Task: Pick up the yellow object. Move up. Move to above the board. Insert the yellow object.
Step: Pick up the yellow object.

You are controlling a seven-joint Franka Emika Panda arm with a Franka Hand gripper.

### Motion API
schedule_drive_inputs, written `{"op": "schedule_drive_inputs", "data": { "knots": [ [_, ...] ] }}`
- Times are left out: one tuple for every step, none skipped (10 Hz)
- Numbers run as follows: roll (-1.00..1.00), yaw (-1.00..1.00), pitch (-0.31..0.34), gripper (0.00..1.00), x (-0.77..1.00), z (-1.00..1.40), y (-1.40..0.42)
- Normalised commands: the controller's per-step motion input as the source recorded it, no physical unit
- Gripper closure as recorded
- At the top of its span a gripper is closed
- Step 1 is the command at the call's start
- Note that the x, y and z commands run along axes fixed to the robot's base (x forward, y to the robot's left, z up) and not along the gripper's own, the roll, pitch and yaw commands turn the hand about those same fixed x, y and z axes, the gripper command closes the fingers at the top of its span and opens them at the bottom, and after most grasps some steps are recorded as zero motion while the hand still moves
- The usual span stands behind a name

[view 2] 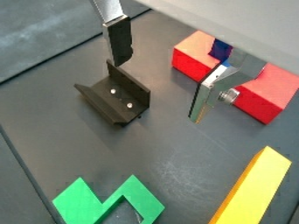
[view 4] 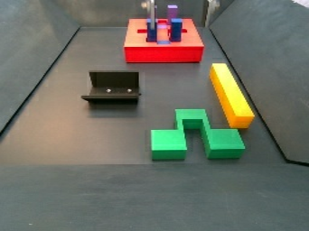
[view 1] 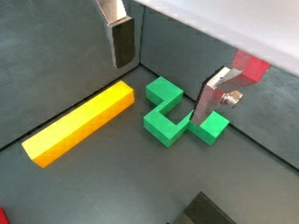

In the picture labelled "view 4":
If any black angle bracket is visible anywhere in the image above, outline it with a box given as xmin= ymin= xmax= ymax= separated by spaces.
xmin=81 ymin=70 xmax=141 ymax=102

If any green zigzag block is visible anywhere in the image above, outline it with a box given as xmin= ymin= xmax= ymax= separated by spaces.
xmin=152 ymin=109 xmax=245 ymax=161

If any blue U-shaped block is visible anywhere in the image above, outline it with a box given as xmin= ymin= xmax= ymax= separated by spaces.
xmin=146 ymin=18 xmax=182 ymax=44

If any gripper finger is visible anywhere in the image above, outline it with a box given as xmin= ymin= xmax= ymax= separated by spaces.
xmin=142 ymin=0 xmax=156 ymax=29

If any purple U-shaped block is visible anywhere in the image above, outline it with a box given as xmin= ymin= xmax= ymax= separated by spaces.
xmin=157 ymin=5 xmax=180 ymax=28

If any red board base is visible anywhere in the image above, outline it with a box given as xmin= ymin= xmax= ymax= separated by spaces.
xmin=124 ymin=19 xmax=204 ymax=63

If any yellow long block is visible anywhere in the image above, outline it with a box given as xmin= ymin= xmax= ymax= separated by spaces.
xmin=209 ymin=63 xmax=255 ymax=129

